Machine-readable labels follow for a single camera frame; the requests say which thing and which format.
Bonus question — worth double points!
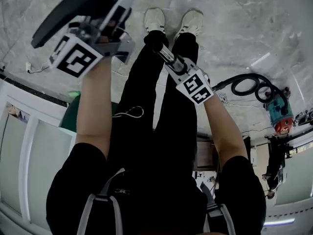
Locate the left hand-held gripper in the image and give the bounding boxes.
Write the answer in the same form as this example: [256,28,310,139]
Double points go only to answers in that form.
[48,0,139,78]

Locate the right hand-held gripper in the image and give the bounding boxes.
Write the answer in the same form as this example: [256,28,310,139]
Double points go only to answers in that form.
[164,55,215,105]

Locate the person's right forearm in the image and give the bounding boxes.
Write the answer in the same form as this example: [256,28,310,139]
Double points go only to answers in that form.
[202,92,249,164]

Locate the person's left forearm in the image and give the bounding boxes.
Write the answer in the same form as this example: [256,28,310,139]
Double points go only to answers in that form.
[74,56,113,162]

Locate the red and teal vacuum cleaner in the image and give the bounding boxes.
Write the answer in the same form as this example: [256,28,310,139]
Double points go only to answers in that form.
[264,87,294,136]

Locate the person's left white shoe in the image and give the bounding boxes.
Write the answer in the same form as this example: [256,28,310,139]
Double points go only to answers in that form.
[143,7,166,34]

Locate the person's white shoe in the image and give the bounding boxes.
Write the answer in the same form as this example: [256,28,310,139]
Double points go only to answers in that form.
[173,8,204,40]
[143,7,166,34]

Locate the person's right white shoe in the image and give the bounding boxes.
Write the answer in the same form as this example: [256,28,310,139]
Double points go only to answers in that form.
[173,8,204,40]

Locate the person's black trousers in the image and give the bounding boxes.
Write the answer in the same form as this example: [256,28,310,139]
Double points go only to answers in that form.
[106,29,200,181]

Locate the green bin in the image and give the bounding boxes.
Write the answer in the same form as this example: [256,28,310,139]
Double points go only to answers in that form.
[60,91,118,135]

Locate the person's black shirt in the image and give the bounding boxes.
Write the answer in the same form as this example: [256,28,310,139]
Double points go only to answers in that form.
[45,142,268,235]

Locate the white framed glass partition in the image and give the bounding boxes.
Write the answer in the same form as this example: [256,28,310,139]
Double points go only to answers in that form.
[0,78,79,233]

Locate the black vacuum hose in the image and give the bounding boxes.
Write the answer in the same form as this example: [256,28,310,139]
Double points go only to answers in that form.
[211,73,290,115]

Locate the white cable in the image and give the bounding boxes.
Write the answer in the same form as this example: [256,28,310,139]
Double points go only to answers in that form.
[29,60,51,73]

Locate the tangle of cables and gear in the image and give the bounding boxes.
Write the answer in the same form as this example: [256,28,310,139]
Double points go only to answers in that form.
[293,108,313,127]

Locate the right grey harness strap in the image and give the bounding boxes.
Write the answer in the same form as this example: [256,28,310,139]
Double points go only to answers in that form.
[200,182,237,235]

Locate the grey harness strap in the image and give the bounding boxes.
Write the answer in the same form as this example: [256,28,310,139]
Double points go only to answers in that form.
[200,182,237,235]
[76,167,123,235]

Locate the left grey harness strap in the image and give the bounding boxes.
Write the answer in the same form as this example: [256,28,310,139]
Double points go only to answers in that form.
[76,167,123,235]

